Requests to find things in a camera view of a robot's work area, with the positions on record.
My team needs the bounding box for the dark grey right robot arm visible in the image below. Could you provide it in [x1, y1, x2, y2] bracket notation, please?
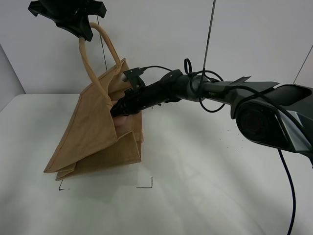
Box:
[111, 68, 313, 159]

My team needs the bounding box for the pink peach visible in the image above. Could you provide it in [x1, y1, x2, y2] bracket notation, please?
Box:
[112, 116, 131, 128]

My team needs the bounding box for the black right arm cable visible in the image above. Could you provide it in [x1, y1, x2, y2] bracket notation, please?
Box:
[140, 58, 297, 235]

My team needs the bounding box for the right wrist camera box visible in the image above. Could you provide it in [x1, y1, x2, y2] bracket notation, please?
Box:
[123, 68, 146, 90]

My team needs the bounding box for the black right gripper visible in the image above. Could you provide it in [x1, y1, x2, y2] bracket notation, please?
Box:
[110, 81, 170, 117]

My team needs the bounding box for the brown linen tote bag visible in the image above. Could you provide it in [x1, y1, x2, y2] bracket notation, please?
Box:
[44, 23, 143, 181]

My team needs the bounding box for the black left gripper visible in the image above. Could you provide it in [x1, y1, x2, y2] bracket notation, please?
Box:
[28, 0, 106, 41]

